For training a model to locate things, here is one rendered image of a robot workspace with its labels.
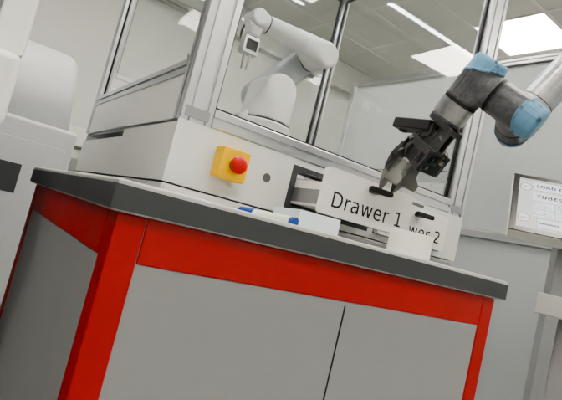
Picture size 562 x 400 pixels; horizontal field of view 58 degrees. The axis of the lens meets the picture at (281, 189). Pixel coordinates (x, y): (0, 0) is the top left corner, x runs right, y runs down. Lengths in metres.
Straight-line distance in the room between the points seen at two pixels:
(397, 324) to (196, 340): 0.29
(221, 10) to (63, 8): 3.33
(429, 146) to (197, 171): 0.52
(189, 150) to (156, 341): 0.68
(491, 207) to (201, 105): 2.15
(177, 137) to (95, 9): 3.47
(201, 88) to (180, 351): 0.74
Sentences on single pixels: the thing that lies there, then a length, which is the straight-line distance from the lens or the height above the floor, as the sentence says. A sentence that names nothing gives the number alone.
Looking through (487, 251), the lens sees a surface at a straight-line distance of 2.98.
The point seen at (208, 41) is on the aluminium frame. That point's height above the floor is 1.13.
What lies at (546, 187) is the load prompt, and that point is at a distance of 2.11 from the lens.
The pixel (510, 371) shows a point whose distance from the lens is 2.87.
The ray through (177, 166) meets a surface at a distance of 1.14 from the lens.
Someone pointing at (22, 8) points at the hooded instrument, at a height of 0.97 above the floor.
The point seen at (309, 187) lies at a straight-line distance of 1.24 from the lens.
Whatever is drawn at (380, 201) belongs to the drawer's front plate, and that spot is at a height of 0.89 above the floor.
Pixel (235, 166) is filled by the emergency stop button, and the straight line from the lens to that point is 1.11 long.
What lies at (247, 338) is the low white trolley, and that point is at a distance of 0.57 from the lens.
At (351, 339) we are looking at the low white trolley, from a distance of 0.66.
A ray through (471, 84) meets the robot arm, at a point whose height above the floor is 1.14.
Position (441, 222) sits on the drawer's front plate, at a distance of 1.65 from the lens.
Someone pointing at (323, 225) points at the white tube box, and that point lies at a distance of 0.90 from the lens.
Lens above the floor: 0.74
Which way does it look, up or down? 5 degrees up
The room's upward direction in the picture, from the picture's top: 14 degrees clockwise
